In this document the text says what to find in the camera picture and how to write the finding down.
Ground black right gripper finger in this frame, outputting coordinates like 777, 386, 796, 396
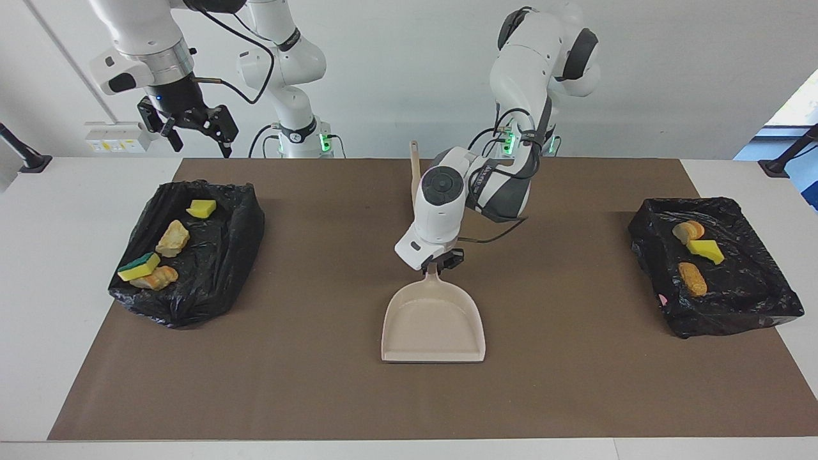
137, 97, 183, 153
203, 105, 240, 158

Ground beige plastic dustpan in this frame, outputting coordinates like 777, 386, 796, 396
381, 263, 486, 364

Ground beige hand brush black bristles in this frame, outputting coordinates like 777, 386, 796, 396
409, 141, 422, 210

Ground pale beige toy bread chunk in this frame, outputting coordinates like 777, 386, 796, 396
155, 220, 191, 258

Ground yellow sponge with green side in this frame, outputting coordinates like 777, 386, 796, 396
117, 252, 162, 282

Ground orange striped toy croissant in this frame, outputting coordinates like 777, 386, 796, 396
130, 265, 180, 291

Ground pale golden toy pastry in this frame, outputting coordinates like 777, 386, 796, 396
672, 221, 706, 246

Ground brown toy bread roll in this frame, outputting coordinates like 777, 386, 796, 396
678, 262, 708, 298

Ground small yellow sponge wedge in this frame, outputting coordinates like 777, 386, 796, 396
687, 240, 725, 265

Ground loosely crumpled black-bagged bin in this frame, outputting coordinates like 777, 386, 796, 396
107, 180, 266, 330

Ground black-bagged bin with pink spot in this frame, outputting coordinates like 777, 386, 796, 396
628, 197, 805, 339

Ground black pole stand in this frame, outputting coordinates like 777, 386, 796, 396
759, 123, 818, 179
0, 121, 53, 174

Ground brown table mat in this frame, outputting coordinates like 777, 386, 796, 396
48, 158, 818, 441

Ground black right arm base cable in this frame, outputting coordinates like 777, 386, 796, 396
248, 123, 282, 158

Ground black arm base cable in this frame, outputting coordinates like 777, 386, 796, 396
468, 126, 505, 159
248, 123, 282, 158

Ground black right arm gripper cable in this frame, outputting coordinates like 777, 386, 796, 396
185, 0, 275, 105

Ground black arm gripper cable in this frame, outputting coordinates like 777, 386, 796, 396
185, 0, 275, 105
455, 107, 544, 245

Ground white wall socket box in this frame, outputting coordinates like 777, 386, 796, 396
85, 121, 152, 154

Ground black left arm gripper cable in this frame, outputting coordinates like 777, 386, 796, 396
455, 107, 544, 245

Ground black left arm base cable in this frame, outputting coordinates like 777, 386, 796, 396
468, 126, 505, 159

